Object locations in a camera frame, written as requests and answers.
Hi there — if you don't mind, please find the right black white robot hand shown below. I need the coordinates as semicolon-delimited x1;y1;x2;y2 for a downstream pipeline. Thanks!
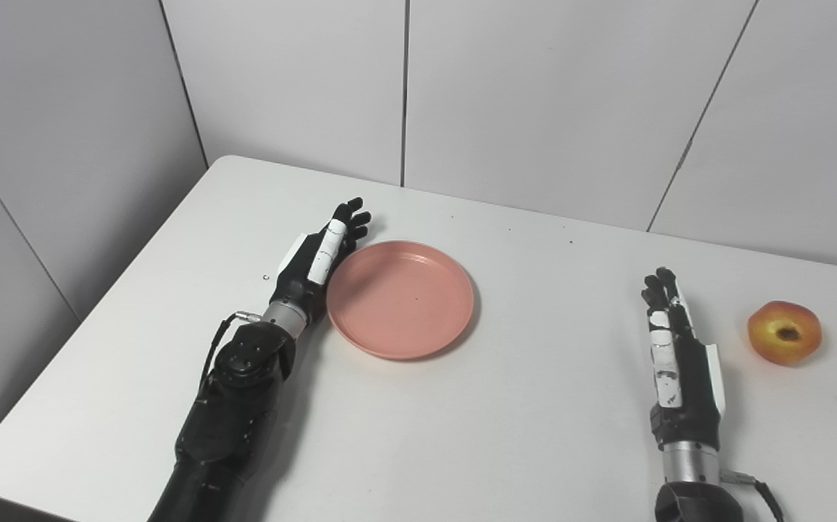
641;267;725;452

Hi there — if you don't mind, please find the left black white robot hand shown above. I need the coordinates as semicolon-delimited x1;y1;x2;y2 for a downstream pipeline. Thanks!
269;197;372;325

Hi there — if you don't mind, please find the pink round plate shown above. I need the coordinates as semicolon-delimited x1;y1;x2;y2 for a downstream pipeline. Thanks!
325;241;475;361

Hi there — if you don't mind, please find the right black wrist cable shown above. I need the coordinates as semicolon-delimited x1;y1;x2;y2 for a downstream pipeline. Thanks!
720;470;786;522

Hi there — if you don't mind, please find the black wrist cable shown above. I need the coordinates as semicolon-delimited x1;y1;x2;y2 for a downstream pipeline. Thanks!
720;470;786;522
199;310;263;396

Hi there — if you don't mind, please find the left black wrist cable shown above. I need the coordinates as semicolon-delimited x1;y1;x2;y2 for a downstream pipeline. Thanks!
199;310;263;396

